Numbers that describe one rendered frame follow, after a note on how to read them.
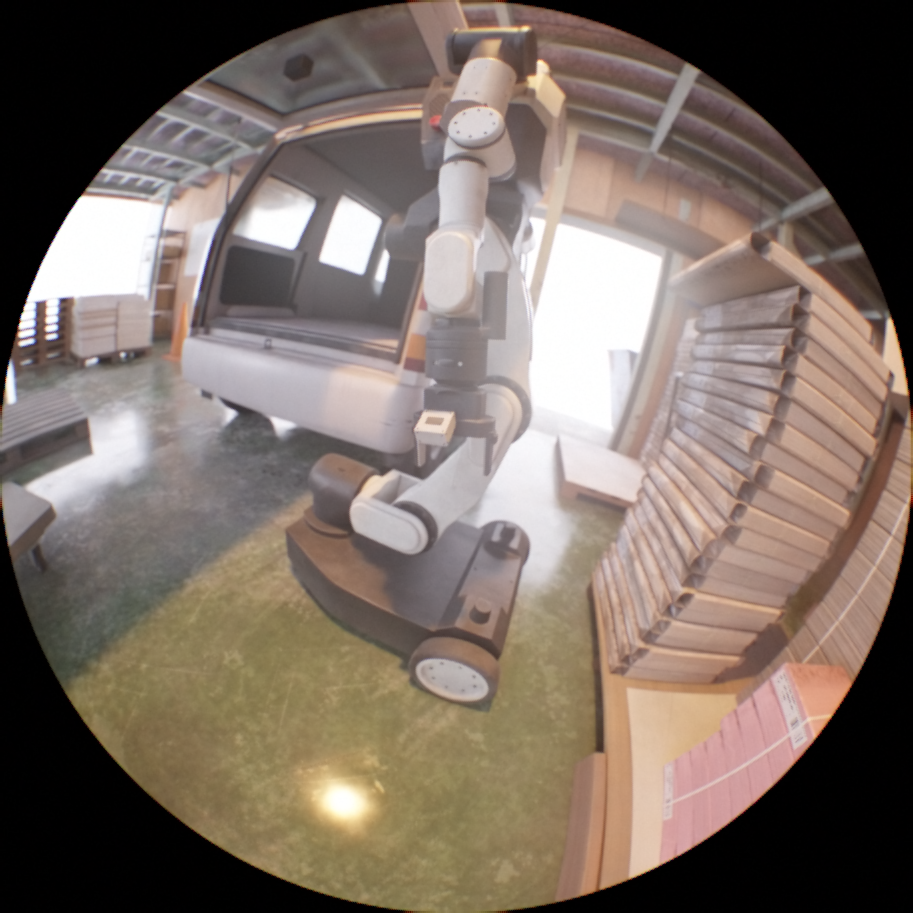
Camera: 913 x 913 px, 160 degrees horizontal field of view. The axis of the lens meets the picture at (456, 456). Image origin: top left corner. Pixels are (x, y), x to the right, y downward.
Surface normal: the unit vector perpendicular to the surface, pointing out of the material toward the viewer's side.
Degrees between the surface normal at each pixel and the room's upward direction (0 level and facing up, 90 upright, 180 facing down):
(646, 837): 0
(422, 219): 90
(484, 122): 90
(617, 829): 0
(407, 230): 113
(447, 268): 90
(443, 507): 90
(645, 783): 0
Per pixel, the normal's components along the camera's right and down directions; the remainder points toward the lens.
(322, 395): -0.19, 0.29
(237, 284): 0.94, 0.30
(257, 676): 0.22, -0.90
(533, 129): 0.42, 0.55
